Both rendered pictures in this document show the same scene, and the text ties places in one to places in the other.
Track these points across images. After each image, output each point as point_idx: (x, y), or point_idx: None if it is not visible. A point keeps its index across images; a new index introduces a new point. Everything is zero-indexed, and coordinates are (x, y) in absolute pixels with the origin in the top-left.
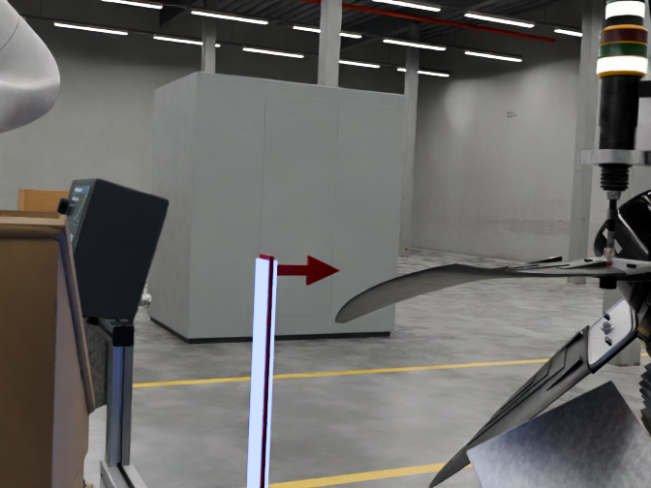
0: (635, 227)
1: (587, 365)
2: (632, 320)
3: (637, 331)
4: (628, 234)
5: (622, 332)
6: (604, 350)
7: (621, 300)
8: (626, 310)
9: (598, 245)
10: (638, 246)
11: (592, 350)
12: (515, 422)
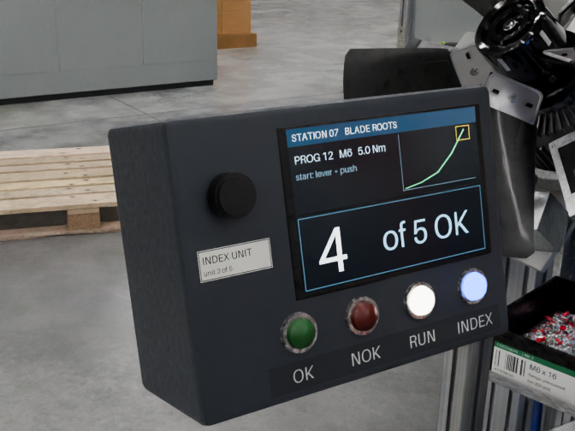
0: (554, 26)
1: (532, 125)
2: (530, 87)
3: (558, 92)
4: (553, 32)
5: (530, 97)
6: (530, 111)
7: (491, 78)
8: (509, 83)
9: (531, 42)
10: (558, 38)
11: (512, 115)
12: (525, 181)
